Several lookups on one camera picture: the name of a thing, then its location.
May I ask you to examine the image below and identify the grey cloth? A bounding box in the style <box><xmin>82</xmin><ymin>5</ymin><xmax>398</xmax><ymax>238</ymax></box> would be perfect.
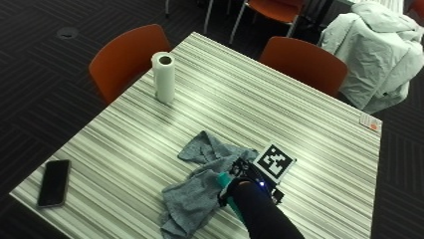
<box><xmin>160</xmin><ymin>129</ymin><xmax>260</xmax><ymax>239</ymax></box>

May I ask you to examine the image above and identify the white card with orange mark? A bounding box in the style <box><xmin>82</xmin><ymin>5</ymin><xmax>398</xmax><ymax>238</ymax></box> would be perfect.
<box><xmin>358</xmin><ymin>113</ymin><xmax>383</xmax><ymax>132</ymax></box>

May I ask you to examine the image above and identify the black smartphone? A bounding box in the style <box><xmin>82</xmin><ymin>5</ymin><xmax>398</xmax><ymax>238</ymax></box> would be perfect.
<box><xmin>36</xmin><ymin>158</ymin><xmax>74</xmax><ymax>209</ymax></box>

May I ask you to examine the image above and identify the orange chair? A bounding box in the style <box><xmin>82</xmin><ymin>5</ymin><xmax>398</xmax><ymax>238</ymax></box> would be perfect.
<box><xmin>258</xmin><ymin>36</ymin><xmax>350</xmax><ymax>99</ymax></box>
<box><xmin>228</xmin><ymin>0</ymin><xmax>306</xmax><ymax>46</ymax></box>
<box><xmin>88</xmin><ymin>23</ymin><xmax>173</xmax><ymax>106</ymax></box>

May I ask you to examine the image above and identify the white marker cube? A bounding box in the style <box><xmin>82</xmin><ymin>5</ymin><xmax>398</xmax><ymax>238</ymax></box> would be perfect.
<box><xmin>253</xmin><ymin>142</ymin><xmax>297</xmax><ymax>184</ymax></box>

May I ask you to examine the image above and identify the white paper towel roll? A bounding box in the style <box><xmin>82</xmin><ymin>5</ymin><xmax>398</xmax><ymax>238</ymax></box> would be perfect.
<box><xmin>152</xmin><ymin>51</ymin><xmax>177</xmax><ymax>105</ymax></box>

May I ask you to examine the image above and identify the round floor outlet cover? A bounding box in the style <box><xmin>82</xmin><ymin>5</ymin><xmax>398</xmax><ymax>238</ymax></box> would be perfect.
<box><xmin>56</xmin><ymin>26</ymin><xmax>82</xmax><ymax>40</ymax></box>

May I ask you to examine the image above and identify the white jacket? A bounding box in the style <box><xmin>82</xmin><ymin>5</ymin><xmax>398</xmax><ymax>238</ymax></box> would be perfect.
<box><xmin>318</xmin><ymin>1</ymin><xmax>424</xmax><ymax>115</ymax></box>

